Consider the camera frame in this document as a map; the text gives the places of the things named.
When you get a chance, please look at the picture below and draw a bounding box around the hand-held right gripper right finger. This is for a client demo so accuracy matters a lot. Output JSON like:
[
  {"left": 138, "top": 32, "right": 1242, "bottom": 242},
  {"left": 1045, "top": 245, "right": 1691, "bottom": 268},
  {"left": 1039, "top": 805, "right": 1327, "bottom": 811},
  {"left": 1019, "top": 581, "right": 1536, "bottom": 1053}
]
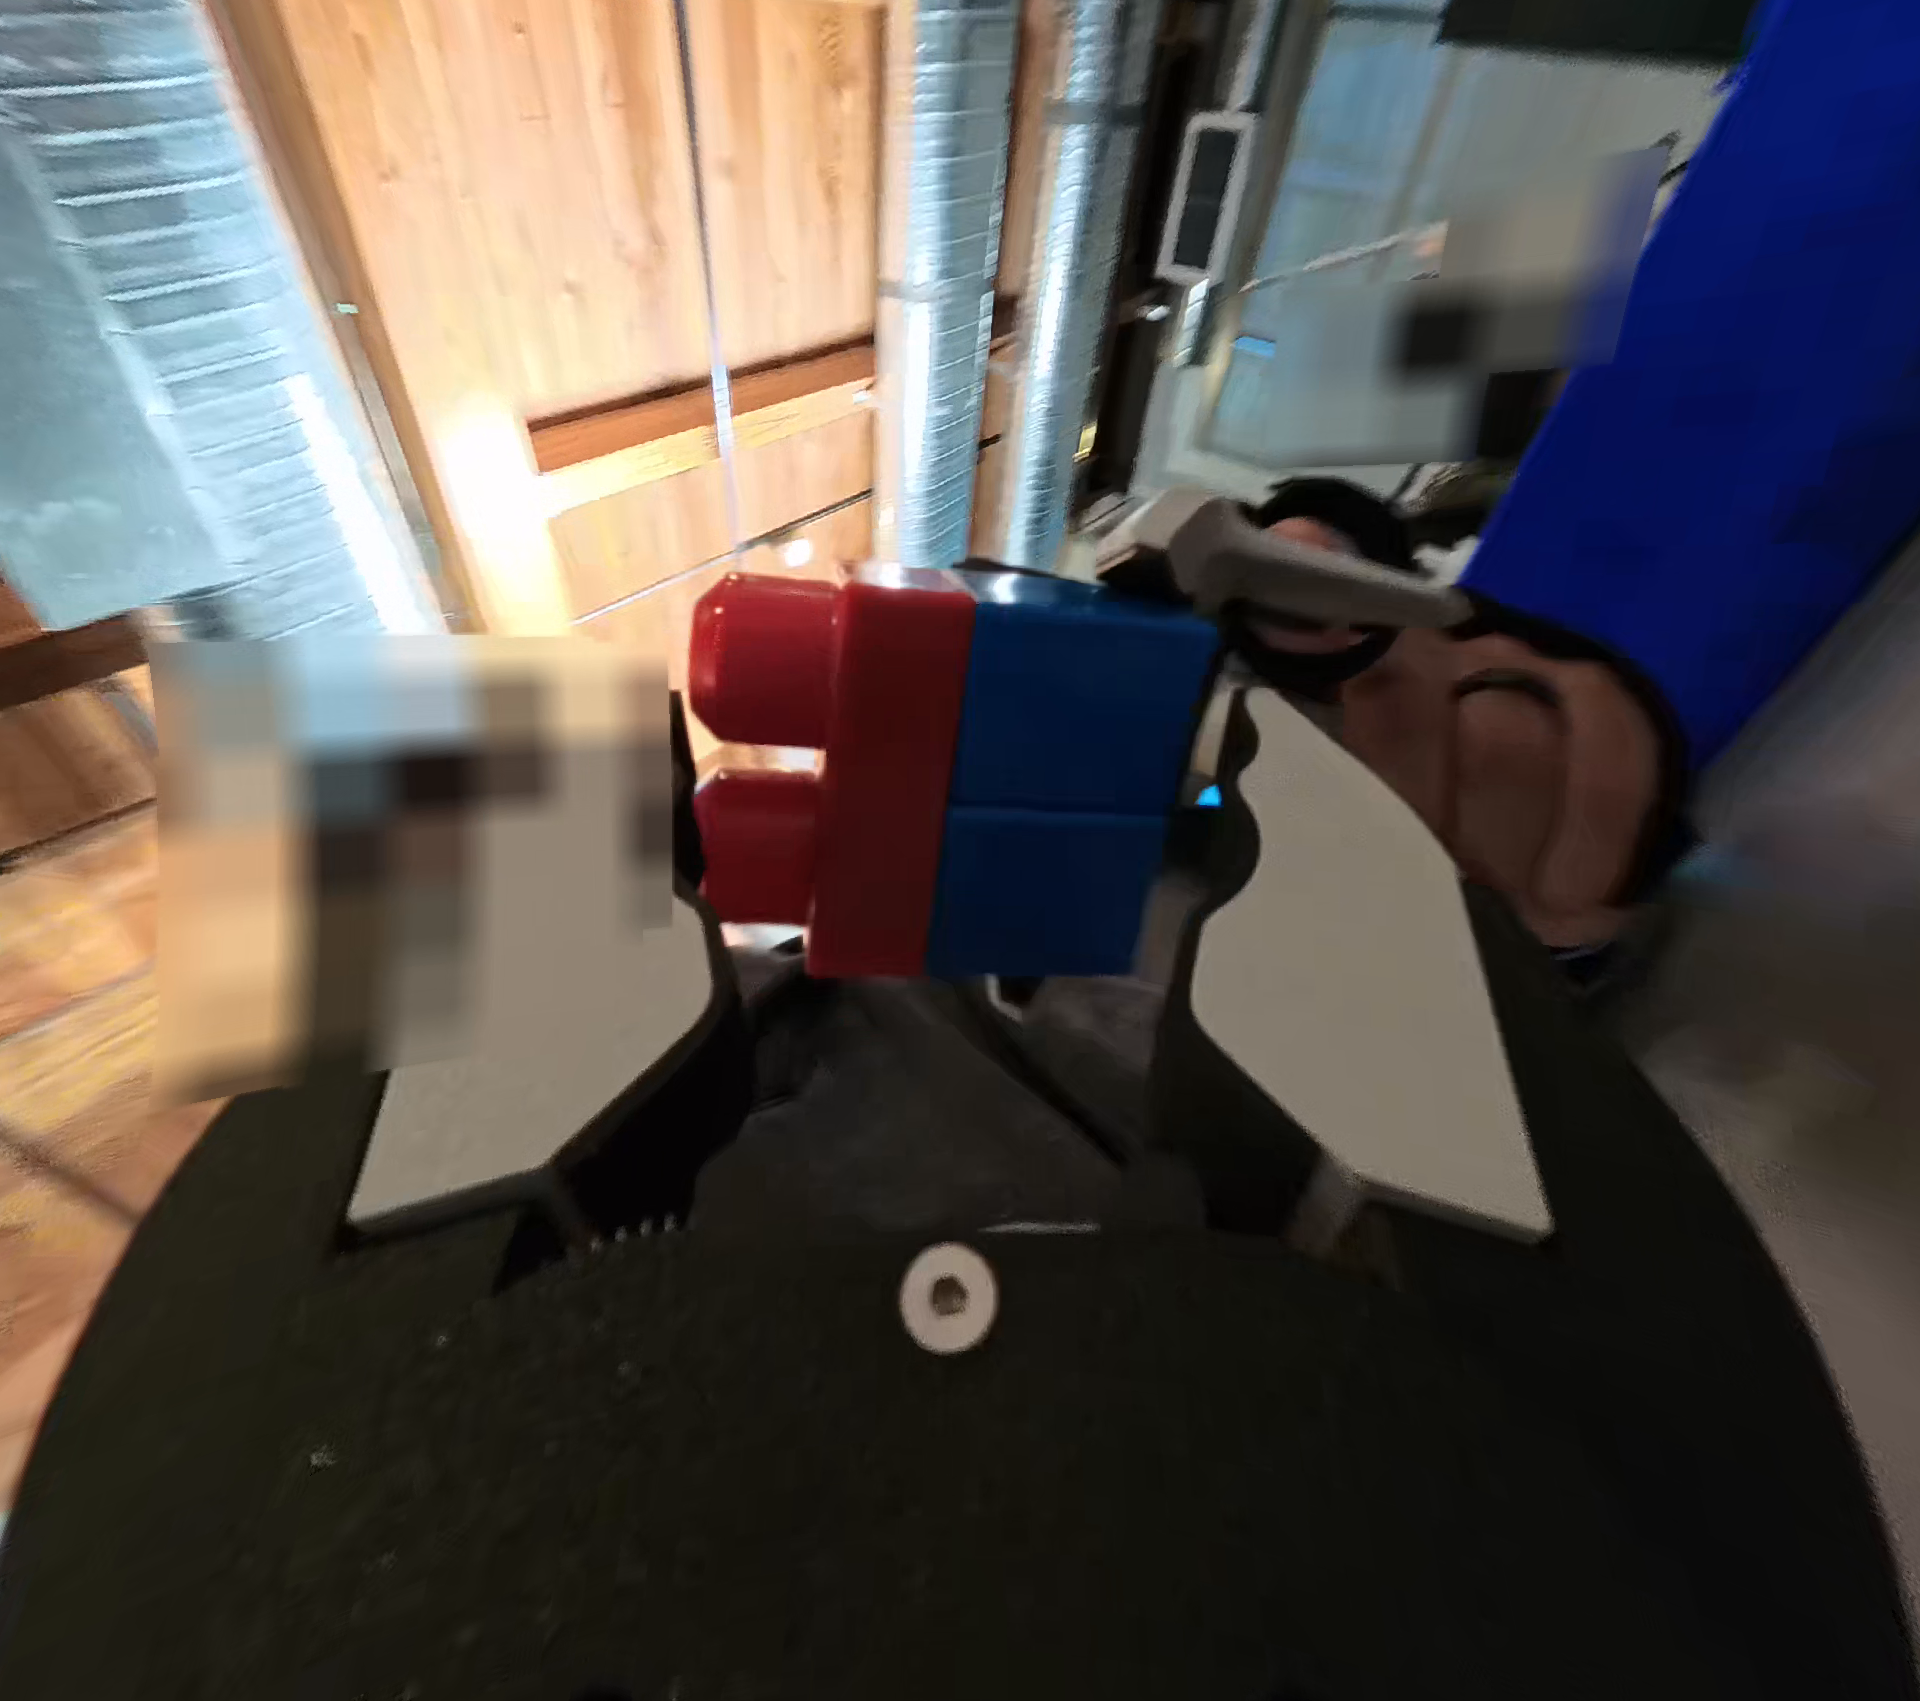
[{"left": 1146, "top": 684, "right": 1553, "bottom": 1261}]

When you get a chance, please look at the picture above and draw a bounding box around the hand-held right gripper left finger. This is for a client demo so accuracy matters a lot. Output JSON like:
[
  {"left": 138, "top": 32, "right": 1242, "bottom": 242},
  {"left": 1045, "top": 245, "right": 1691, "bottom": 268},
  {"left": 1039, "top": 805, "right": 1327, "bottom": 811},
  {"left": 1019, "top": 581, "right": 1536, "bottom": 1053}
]
[{"left": 344, "top": 688, "right": 759, "bottom": 1261}]

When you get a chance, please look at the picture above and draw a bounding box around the blue one-stud building block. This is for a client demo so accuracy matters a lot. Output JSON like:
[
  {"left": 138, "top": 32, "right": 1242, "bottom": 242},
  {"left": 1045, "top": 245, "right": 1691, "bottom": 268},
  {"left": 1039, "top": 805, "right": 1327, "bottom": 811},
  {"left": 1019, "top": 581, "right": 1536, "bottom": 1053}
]
[
  {"left": 921, "top": 805, "right": 1179, "bottom": 983},
  {"left": 943, "top": 568, "right": 1228, "bottom": 821}
]

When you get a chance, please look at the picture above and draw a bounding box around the red two-stud building block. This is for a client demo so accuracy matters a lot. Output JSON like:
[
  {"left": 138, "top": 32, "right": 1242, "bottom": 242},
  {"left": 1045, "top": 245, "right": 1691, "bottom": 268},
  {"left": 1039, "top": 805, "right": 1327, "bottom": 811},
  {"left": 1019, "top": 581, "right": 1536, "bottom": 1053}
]
[{"left": 685, "top": 559, "right": 980, "bottom": 983}]

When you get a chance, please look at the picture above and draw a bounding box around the blue plastic bin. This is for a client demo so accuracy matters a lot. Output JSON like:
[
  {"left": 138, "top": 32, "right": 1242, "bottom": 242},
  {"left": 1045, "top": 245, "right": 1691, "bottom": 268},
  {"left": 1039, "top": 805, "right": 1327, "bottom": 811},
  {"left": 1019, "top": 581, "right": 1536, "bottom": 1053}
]
[{"left": 1462, "top": 0, "right": 1920, "bottom": 773}]

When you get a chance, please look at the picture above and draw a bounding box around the person's left hand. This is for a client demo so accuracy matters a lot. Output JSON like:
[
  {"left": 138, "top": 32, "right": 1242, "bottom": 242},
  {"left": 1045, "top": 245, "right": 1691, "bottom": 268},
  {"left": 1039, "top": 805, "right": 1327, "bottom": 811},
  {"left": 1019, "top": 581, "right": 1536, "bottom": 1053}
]
[{"left": 1303, "top": 618, "right": 1698, "bottom": 957}]

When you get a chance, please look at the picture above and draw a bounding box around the large silver rectangular duct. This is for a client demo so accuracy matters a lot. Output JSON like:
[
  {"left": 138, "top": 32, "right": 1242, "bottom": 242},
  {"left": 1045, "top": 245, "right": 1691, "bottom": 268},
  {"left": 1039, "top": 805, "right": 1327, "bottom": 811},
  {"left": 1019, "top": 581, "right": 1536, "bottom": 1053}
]
[{"left": 0, "top": 0, "right": 444, "bottom": 630}]

